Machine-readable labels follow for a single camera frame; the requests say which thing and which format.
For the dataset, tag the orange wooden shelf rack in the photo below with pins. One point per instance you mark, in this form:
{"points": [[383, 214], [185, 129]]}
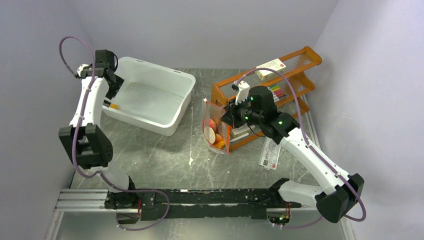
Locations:
{"points": [[292, 80]]}

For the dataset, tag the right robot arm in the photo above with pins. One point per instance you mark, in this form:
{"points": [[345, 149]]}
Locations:
{"points": [[337, 191]]}

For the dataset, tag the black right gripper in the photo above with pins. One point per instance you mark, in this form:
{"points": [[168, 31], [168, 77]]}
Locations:
{"points": [[231, 116]]}

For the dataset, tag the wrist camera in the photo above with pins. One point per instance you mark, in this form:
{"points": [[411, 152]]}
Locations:
{"points": [[243, 91], [81, 71]]}

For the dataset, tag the coloured marker pens set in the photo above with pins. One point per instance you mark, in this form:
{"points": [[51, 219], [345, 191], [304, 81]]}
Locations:
{"points": [[277, 92]]}

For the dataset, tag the red peach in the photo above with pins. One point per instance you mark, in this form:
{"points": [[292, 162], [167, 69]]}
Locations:
{"points": [[212, 124]]}

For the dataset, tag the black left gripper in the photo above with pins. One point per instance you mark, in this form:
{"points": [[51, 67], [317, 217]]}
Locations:
{"points": [[113, 93]]}

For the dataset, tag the white paper card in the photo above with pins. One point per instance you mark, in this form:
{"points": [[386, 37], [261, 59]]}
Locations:
{"points": [[269, 155]]}

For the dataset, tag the white plastic bin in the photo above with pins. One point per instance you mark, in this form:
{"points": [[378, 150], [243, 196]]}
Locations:
{"points": [[152, 97]]}

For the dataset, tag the orange peach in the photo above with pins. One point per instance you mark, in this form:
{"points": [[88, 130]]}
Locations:
{"points": [[218, 138]]}

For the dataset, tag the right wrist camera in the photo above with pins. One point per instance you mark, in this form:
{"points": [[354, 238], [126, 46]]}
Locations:
{"points": [[243, 91]]}

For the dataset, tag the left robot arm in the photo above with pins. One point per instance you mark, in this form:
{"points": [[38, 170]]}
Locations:
{"points": [[88, 148]]}

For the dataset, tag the clear zip top bag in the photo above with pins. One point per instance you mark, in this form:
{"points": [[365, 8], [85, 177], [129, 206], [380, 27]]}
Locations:
{"points": [[215, 112]]}

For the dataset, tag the dark orange fruit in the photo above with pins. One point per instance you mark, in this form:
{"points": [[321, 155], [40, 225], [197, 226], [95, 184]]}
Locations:
{"points": [[220, 144]]}

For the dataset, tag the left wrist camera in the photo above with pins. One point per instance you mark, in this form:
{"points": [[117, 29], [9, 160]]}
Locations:
{"points": [[81, 71]]}

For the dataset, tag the yellow orange fruit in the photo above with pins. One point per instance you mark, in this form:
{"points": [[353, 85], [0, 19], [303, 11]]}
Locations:
{"points": [[114, 106]]}

